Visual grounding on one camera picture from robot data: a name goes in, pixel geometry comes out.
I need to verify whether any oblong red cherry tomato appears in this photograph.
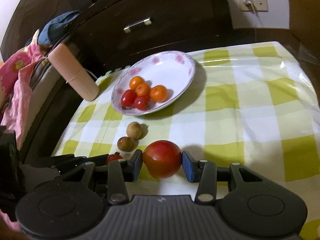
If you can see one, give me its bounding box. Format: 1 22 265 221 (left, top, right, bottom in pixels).
106 152 123 165

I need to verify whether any large red orange tomato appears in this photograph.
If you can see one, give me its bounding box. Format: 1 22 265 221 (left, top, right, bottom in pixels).
143 140 182 179

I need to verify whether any round red cherry tomato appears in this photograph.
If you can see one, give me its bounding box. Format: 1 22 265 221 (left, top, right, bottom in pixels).
120 89 137 109

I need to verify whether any red cherry tomato with stem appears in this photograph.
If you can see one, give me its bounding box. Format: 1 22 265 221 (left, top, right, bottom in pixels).
134 96 150 111

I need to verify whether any small orange mandarin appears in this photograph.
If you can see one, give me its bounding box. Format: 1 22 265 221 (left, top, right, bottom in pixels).
135 83 150 96

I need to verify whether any brown longan upper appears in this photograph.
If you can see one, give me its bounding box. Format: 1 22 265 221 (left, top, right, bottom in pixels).
126 122 142 140

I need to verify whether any green white checkered tablecloth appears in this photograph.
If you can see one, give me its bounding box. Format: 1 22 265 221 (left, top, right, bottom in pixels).
53 42 319 239

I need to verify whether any grey striped mattress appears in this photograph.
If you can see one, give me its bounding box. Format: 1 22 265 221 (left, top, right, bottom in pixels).
22 55 83 140

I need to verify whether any orange mandarin right in plate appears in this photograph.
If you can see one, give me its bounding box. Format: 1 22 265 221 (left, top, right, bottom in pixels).
150 85 168 102

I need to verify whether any orange mandarin in plate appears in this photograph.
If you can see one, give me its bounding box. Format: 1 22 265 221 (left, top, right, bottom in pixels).
129 76 145 90
150 85 168 102

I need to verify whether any orange mandarin far in plate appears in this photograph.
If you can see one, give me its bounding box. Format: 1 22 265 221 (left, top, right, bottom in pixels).
129 76 145 90

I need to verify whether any pink floral blanket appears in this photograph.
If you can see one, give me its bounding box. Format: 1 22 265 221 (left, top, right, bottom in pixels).
1 30 49 149

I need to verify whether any pink ribbed cylinder container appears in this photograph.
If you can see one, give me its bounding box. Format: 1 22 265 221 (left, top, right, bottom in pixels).
48 44 100 101

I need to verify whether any white floral plate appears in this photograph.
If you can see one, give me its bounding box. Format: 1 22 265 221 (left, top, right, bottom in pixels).
111 51 196 116

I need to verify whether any blue cloth on bed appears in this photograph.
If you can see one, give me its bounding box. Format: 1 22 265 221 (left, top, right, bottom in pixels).
37 10 80 46

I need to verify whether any dark wooden nightstand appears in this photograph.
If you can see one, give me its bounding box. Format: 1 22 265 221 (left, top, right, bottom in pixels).
65 0 233 75

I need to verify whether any silver drawer handle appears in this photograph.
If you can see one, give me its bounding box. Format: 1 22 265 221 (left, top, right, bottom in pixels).
123 17 152 34

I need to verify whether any white charging cable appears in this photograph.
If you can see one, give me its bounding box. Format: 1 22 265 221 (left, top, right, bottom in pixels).
243 0 262 28

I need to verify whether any wall power socket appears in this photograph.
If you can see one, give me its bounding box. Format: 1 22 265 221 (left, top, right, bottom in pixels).
238 0 268 12

